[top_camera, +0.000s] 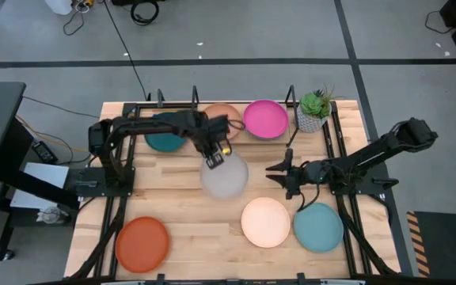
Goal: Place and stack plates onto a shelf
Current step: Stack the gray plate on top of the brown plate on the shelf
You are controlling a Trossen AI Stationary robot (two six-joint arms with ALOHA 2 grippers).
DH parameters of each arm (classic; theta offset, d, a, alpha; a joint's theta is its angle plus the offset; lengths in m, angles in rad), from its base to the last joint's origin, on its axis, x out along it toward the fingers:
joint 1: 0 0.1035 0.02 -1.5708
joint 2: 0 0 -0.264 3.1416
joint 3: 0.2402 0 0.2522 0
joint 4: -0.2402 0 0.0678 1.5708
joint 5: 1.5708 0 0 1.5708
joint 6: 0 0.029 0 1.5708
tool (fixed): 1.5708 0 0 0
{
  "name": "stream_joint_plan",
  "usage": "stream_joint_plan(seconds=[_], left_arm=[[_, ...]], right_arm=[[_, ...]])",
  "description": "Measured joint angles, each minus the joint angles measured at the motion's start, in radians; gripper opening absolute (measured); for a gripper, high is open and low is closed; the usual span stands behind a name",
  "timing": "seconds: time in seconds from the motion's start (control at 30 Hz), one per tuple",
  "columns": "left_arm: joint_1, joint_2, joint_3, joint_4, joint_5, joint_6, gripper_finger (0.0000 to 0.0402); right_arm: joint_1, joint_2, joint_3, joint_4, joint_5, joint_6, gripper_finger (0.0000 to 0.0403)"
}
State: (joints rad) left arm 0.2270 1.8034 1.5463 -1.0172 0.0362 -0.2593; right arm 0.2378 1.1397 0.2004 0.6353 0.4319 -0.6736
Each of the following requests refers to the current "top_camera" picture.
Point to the magenta plate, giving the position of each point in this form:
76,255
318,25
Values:
265,118

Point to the white board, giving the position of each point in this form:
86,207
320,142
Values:
38,186

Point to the dark teal plate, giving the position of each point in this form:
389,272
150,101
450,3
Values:
164,142

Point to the terracotta plate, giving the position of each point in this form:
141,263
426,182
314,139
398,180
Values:
222,109

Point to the white container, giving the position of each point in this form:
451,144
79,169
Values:
58,6

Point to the succulent in white patterned pot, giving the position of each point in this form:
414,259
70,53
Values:
310,120

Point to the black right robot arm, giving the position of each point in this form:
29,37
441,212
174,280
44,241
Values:
370,152

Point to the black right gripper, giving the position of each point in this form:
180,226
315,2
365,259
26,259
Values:
305,174

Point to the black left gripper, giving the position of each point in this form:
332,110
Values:
210,130

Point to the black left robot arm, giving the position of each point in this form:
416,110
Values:
141,124

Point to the light teal plate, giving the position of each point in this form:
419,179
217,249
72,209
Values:
318,227

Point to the peach plate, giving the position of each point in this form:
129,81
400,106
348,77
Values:
265,222

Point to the black hazard-striped mat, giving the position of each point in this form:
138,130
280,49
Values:
449,245

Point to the grey plate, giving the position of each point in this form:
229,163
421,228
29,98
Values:
226,180

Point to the orange plate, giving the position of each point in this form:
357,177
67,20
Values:
142,244

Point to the black power adapter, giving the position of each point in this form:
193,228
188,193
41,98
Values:
45,152

